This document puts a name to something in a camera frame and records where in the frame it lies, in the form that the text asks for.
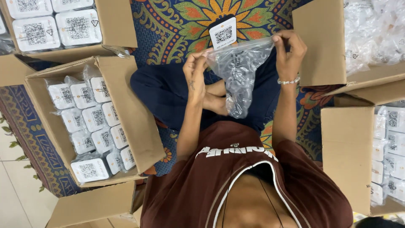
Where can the person's right hand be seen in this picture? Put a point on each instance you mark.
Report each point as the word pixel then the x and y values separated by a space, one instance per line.
pixel 291 60

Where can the person's left hand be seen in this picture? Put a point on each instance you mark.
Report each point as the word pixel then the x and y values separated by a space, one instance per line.
pixel 193 79

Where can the clear plastic bag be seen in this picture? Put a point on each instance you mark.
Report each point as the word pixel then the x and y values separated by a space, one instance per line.
pixel 240 72

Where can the cardboard box of plastic bags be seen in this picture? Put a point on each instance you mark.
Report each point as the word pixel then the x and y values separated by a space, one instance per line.
pixel 318 44

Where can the person's bare feet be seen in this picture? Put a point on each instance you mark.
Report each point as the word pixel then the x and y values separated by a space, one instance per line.
pixel 215 101

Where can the dark blue trousers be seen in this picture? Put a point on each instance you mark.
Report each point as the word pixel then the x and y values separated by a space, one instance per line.
pixel 158 95

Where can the colourful patterned rug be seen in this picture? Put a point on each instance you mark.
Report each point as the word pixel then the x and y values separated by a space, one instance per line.
pixel 171 28

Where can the white code-print device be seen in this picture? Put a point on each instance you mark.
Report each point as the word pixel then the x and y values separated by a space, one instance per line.
pixel 223 31

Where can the open cardboard box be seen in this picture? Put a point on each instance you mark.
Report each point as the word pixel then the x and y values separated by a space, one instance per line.
pixel 346 158
pixel 139 126

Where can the heap of clear plastic bags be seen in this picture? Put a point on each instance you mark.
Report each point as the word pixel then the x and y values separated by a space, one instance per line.
pixel 373 31

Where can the cardboard box with large devices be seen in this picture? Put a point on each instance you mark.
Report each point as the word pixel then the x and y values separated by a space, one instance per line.
pixel 117 25

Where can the brown printed t-shirt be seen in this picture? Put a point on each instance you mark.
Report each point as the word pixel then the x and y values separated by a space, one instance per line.
pixel 189 190

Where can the pile of bagged white devices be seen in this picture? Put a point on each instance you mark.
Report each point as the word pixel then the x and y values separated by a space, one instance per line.
pixel 91 123
pixel 389 152

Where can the large white bagged device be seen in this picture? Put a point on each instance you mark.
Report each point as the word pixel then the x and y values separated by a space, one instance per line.
pixel 28 7
pixel 35 33
pixel 78 28
pixel 72 3

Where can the empty cardboard box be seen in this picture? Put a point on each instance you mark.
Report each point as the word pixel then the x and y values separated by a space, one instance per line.
pixel 95 205

